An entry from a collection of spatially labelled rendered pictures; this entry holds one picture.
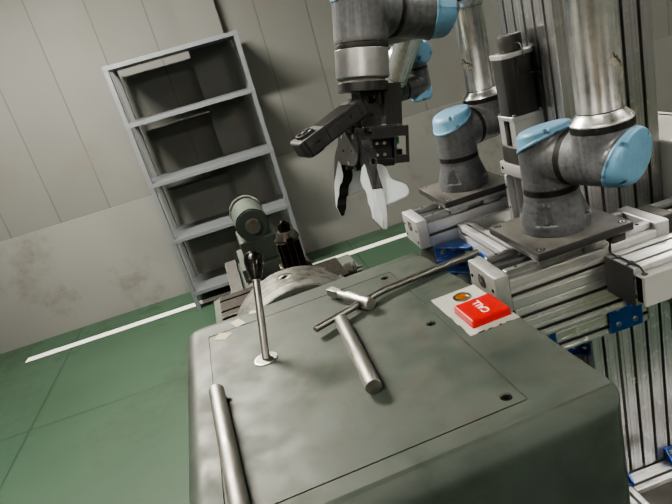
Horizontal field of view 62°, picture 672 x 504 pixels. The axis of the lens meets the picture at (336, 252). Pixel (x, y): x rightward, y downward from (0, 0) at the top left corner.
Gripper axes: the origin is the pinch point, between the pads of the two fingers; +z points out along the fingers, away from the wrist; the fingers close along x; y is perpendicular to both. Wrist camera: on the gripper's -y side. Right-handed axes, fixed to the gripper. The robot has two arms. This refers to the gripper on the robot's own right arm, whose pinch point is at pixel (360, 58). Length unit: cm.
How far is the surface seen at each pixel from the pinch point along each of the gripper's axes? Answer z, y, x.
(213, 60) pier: 252, -13, 46
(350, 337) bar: -118, 17, -100
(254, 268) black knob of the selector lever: -104, 6, -104
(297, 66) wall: 237, 17, 104
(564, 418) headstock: -149, 21, -95
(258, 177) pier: 250, 84, 38
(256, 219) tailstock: 23, 41, -57
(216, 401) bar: -115, 15, -120
